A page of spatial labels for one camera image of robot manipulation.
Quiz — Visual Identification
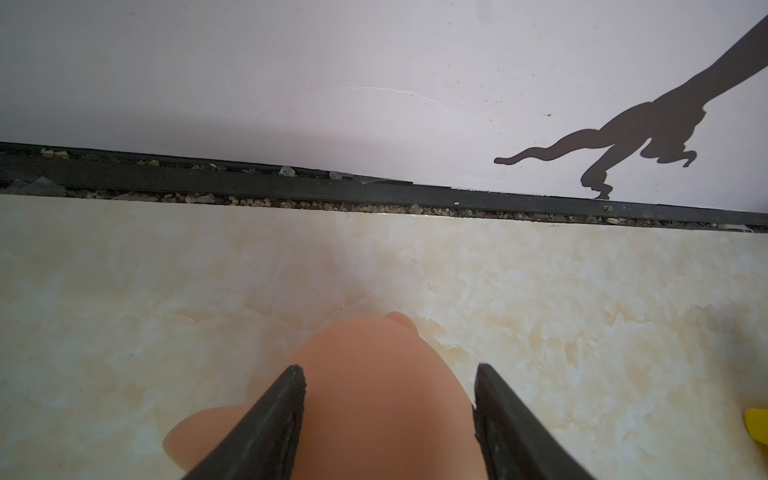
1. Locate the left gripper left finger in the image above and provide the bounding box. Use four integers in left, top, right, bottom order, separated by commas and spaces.
184, 365, 307, 480

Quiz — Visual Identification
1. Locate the peach piggy bank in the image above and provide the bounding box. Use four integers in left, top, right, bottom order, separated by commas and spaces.
162, 310, 490, 480

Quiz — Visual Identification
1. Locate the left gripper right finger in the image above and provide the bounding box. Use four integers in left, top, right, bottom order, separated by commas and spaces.
473, 363, 593, 480

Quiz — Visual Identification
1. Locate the yellow piggy bank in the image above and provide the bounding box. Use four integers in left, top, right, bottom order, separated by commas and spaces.
744, 408, 768, 446

